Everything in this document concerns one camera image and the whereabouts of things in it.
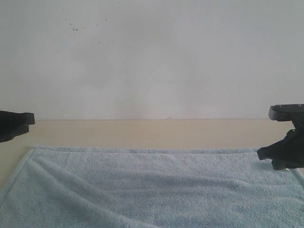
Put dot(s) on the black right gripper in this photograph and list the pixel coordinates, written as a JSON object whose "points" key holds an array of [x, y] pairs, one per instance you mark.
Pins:
{"points": [[291, 150]]}

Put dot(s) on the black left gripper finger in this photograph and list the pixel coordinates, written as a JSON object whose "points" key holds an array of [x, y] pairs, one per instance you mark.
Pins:
{"points": [[11, 119], [9, 133]]}

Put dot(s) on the light blue terry towel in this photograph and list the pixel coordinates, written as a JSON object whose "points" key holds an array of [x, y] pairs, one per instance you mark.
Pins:
{"points": [[54, 187]]}

